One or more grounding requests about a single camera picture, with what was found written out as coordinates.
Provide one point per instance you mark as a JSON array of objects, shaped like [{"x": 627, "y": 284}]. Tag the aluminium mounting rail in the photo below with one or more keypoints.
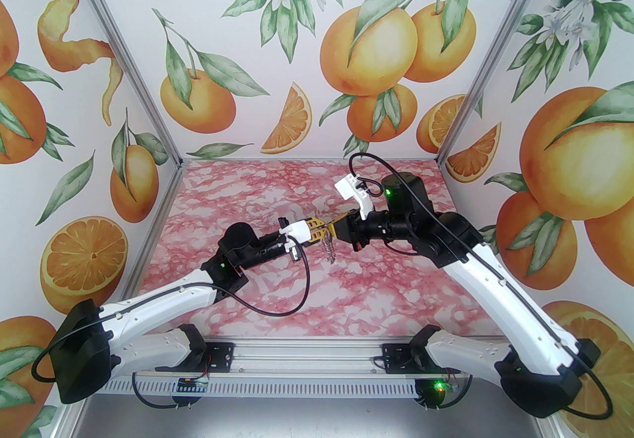
[{"x": 307, "y": 356}]

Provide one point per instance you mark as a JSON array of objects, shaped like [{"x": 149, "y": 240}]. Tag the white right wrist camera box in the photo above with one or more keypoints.
[{"x": 352, "y": 191}]

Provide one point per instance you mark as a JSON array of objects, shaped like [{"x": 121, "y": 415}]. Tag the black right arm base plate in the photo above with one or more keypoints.
[{"x": 394, "y": 359}]

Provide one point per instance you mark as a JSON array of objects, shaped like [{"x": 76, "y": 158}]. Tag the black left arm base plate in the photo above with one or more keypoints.
[{"x": 223, "y": 356}]

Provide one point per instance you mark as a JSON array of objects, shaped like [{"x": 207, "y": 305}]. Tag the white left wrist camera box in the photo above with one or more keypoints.
[{"x": 297, "y": 230}]

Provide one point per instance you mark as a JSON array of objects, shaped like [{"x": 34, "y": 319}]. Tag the small green circuit board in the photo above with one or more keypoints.
[
  {"x": 450, "y": 385},
  {"x": 193, "y": 385}
]

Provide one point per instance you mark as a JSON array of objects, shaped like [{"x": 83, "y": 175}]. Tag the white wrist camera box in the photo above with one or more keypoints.
[
  {"x": 297, "y": 230},
  {"x": 352, "y": 191}
]

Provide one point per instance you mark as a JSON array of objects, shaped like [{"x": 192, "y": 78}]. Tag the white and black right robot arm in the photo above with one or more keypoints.
[{"x": 495, "y": 287}]

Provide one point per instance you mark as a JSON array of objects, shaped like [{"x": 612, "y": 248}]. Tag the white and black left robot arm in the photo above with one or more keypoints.
[{"x": 158, "y": 302}]

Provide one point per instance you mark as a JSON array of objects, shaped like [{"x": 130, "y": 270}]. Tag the aluminium frame leg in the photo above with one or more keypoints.
[
  {"x": 551, "y": 428},
  {"x": 69, "y": 423}
]

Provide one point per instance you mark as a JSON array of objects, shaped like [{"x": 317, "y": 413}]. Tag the dark grey carabiner keyring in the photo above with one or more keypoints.
[{"x": 329, "y": 247}]

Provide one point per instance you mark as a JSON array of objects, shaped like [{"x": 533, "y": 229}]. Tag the aluminium frame post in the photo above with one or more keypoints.
[
  {"x": 128, "y": 54},
  {"x": 490, "y": 54}
]

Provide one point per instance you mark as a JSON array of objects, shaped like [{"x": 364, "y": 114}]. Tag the black round device green light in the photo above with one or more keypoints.
[{"x": 428, "y": 396}]

